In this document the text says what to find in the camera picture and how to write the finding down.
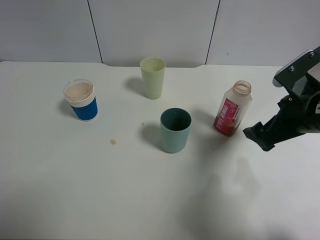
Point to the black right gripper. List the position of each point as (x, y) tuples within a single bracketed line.
[(296, 116)]

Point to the clear bottle red label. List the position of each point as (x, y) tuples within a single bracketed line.
[(233, 107)]

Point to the teal plastic cup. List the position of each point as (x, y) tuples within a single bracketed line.
[(175, 124)]

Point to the pale yellow plastic cup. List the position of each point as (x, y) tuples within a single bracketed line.
[(152, 72)]

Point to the blue sleeved clear cup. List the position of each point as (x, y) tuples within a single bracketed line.
[(80, 95)]

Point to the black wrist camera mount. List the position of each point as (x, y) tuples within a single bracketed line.
[(301, 75)]

